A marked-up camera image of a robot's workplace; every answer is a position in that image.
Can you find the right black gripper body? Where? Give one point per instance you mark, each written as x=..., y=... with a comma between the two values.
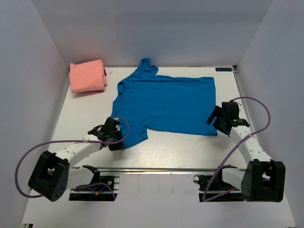
x=218, y=125

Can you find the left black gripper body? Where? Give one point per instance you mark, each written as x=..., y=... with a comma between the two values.
x=114, y=135

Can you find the blue t shirt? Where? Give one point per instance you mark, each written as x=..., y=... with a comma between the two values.
x=147, y=100

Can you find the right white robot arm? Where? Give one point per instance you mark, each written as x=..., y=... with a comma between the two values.
x=264, y=178

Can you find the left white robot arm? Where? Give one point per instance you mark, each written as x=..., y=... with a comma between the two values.
x=56, y=172

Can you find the blue table label sticker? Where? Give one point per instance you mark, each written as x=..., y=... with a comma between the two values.
x=223, y=69

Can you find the folded pink t shirt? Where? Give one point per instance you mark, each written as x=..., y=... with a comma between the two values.
x=87, y=77

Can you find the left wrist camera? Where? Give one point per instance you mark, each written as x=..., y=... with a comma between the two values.
x=119, y=126

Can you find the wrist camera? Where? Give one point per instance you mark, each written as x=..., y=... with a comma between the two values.
x=240, y=106
x=119, y=126

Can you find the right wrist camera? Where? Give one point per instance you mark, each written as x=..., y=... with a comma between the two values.
x=240, y=106

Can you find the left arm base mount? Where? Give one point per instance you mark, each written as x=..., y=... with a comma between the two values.
x=106, y=192

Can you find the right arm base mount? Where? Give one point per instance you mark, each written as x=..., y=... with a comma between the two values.
x=217, y=187

